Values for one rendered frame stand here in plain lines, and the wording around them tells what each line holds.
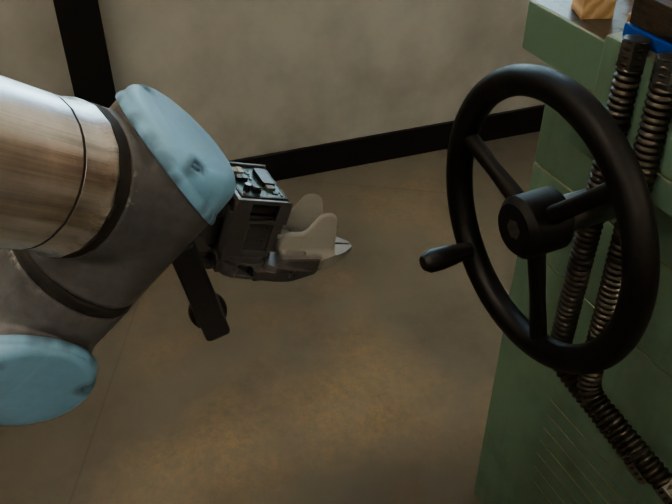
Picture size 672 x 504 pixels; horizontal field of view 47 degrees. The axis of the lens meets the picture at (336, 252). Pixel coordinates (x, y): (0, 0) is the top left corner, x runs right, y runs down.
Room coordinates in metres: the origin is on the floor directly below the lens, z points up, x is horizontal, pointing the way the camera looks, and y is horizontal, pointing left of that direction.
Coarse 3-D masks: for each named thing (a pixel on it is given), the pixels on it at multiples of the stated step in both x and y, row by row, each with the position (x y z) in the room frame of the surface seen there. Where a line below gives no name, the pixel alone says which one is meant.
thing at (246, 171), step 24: (240, 168) 0.59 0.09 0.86; (264, 168) 0.61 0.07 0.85; (240, 192) 0.55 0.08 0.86; (264, 192) 0.56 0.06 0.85; (216, 216) 0.54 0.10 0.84; (240, 216) 0.53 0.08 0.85; (264, 216) 0.56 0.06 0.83; (288, 216) 0.55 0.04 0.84; (216, 240) 0.54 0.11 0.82; (240, 240) 0.53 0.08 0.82; (264, 240) 0.55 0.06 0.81; (216, 264) 0.53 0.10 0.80; (240, 264) 0.53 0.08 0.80
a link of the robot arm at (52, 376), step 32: (0, 256) 0.37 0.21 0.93; (0, 288) 0.36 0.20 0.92; (32, 288) 0.35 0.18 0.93; (0, 320) 0.35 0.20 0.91; (32, 320) 0.34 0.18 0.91; (64, 320) 0.35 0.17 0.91; (96, 320) 0.35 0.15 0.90; (0, 352) 0.32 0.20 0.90; (32, 352) 0.33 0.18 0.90; (64, 352) 0.34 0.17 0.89; (0, 384) 0.32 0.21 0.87; (32, 384) 0.33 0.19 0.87; (64, 384) 0.34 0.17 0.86; (0, 416) 0.33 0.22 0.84; (32, 416) 0.33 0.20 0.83
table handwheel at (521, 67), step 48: (480, 96) 0.66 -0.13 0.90; (528, 96) 0.60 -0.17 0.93; (576, 96) 0.55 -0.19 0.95; (480, 144) 0.67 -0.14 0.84; (624, 144) 0.51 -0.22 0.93; (528, 192) 0.59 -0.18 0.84; (576, 192) 0.60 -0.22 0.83; (624, 192) 0.48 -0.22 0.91; (480, 240) 0.66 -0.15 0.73; (528, 240) 0.55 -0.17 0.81; (624, 240) 0.47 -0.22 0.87; (480, 288) 0.62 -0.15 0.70; (624, 288) 0.46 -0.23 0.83; (528, 336) 0.55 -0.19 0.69; (624, 336) 0.45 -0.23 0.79
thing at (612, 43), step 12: (612, 36) 0.65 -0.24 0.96; (612, 48) 0.65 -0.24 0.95; (612, 60) 0.64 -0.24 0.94; (648, 60) 0.61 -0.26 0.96; (600, 72) 0.65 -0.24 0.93; (612, 72) 0.64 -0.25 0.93; (648, 72) 0.60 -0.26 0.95; (600, 84) 0.65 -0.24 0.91; (648, 84) 0.60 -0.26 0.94; (600, 96) 0.65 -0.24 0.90; (636, 96) 0.61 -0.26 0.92; (636, 108) 0.61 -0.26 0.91; (636, 120) 0.60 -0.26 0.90; (636, 132) 0.60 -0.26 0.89; (660, 168) 0.57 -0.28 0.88
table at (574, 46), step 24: (552, 0) 0.90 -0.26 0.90; (624, 0) 0.90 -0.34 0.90; (528, 24) 0.90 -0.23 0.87; (552, 24) 0.86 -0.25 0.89; (576, 24) 0.83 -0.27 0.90; (600, 24) 0.83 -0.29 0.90; (624, 24) 0.83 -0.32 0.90; (528, 48) 0.89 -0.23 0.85; (552, 48) 0.85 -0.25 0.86; (576, 48) 0.82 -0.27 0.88; (600, 48) 0.79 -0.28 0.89; (576, 72) 0.81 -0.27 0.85; (576, 144) 0.66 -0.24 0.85
